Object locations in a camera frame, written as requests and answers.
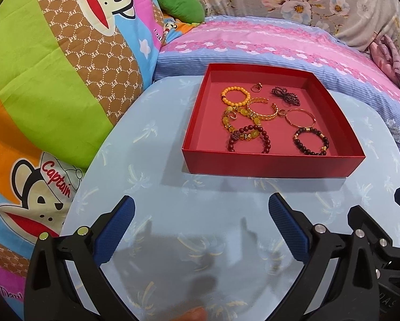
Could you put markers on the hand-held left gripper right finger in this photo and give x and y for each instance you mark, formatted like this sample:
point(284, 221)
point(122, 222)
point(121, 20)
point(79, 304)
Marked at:
point(288, 230)

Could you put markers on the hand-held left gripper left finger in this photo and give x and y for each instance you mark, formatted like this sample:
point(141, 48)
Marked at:
point(114, 227)

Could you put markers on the red cardboard box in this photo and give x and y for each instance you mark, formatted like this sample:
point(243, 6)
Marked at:
point(270, 165)

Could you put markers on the thin rose gold bangle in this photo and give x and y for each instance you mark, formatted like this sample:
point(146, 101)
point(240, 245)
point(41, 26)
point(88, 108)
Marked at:
point(283, 113)

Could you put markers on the gold open bangle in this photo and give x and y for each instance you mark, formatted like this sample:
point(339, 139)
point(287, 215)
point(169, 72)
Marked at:
point(265, 118)

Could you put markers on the purple cloth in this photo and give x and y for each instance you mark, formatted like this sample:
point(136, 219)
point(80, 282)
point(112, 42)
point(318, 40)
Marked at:
point(390, 60)

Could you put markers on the cartoon monkey printed blanket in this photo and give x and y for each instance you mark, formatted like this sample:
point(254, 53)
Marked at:
point(36, 73)

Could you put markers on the pink blue floral pillow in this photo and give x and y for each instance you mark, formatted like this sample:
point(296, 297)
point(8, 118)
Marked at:
point(287, 43)

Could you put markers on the green cushion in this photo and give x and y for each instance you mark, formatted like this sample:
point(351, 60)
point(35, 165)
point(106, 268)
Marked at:
point(180, 3)

